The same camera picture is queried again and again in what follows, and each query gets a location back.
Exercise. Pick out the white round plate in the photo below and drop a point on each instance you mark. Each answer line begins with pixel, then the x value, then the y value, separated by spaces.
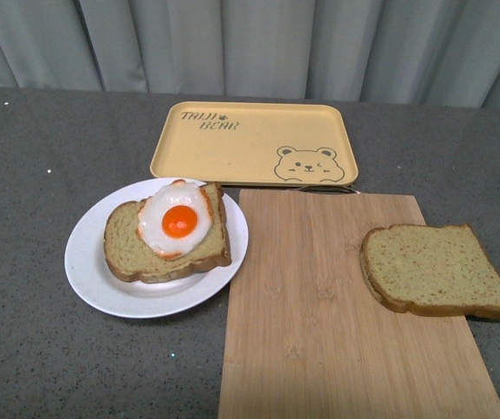
pixel 90 277

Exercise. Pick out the bread slice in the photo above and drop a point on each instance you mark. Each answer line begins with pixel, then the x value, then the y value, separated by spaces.
pixel 130 259
pixel 430 271

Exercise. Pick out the yellow bear serving tray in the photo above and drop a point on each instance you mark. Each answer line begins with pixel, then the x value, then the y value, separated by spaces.
pixel 255 144

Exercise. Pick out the fried egg toy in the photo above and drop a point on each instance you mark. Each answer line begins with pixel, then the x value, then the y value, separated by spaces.
pixel 175 220

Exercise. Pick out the bamboo cutting board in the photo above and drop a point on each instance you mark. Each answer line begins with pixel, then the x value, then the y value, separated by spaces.
pixel 306 339

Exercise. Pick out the grey pleated curtain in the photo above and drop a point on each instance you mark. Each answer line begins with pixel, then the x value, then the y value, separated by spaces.
pixel 442 53

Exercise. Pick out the metal cutting board handle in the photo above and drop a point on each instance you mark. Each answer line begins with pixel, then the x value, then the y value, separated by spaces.
pixel 327 189

